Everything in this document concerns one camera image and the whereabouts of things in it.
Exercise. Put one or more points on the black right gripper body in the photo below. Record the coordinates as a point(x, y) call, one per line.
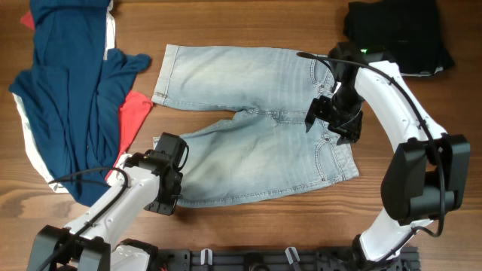
point(341, 111)

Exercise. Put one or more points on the white garment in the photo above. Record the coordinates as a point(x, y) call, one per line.
point(30, 145)

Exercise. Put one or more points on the dark blue shirt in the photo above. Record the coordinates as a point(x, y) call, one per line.
point(73, 92)

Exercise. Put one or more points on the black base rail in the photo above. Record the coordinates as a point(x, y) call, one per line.
point(325, 259)

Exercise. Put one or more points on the black folded garment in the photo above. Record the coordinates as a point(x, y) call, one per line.
point(409, 29)

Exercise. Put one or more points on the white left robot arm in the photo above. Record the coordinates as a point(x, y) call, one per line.
point(149, 181)

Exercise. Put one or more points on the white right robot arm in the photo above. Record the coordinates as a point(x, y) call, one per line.
point(426, 177)

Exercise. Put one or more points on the light blue denim shorts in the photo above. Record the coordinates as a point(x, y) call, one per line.
point(265, 150)

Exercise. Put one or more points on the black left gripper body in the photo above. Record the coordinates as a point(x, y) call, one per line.
point(166, 202)

